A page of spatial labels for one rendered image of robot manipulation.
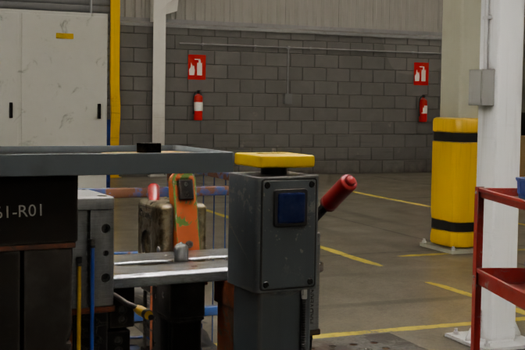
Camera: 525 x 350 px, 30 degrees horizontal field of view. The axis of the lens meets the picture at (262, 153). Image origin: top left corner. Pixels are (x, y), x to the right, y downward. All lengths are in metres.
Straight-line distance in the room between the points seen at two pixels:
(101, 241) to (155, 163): 0.21
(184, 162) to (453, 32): 7.47
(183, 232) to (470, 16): 6.93
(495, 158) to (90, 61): 5.04
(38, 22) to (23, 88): 0.61
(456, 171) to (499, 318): 3.15
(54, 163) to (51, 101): 8.29
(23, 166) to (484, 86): 4.28
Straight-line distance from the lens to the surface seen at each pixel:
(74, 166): 0.82
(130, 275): 1.19
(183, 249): 1.30
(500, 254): 5.09
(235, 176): 0.97
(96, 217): 1.03
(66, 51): 9.15
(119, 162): 0.83
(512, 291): 3.48
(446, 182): 8.23
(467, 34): 8.23
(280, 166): 0.94
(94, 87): 9.20
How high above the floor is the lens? 1.21
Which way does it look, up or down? 3 degrees down
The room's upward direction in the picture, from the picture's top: 1 degrees clockwise
